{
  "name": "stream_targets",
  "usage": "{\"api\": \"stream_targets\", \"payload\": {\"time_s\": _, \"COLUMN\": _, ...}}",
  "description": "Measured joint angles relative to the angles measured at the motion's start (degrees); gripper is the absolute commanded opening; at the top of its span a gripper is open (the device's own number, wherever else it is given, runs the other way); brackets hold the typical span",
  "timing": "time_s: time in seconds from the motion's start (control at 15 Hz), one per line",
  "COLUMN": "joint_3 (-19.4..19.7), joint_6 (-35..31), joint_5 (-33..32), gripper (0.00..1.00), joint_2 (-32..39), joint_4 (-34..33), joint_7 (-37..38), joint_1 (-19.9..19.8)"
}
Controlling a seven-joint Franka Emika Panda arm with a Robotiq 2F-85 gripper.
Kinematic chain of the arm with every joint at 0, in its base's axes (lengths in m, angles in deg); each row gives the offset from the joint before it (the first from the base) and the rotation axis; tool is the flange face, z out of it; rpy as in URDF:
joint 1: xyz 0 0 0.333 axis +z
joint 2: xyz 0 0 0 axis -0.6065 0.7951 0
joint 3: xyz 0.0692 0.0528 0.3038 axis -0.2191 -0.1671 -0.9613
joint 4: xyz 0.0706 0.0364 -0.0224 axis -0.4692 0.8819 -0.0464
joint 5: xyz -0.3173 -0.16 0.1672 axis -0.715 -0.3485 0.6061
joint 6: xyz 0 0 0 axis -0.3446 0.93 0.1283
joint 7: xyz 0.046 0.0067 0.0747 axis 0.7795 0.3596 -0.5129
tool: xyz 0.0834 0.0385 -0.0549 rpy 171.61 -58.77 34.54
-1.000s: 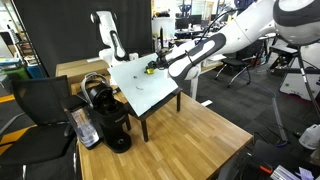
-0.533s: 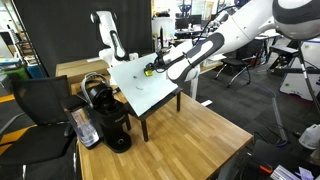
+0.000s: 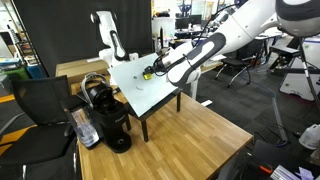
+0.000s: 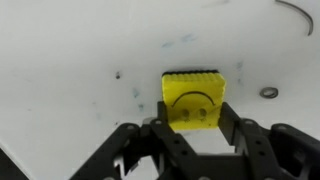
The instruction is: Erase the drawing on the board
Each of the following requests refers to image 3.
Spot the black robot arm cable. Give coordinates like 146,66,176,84
151,3,241,78

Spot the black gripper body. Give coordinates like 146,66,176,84
153,58,169,76

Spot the black backdrop curtain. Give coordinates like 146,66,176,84
13,0,153,78

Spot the small black stand table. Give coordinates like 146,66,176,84
123,88,183,143

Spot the teal storage bin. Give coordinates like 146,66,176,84
26,63,43,80

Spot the grey metal pole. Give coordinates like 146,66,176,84
271,96,289,143

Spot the black coffee machine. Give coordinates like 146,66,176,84
60,71,133,154

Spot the large flat cardboard box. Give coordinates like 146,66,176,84
54,57,111,84

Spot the white drawing board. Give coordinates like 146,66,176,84
109,53,181,118

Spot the white plastic jug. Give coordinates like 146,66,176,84
298,123,320,151

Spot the black mesh office chair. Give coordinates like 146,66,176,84
0,74,79,180

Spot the white floor panel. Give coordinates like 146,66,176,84
279,36,320,102

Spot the white metal table foot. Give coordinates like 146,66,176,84
189,78,214,108

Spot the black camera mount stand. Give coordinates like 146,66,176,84
268,44,320,76

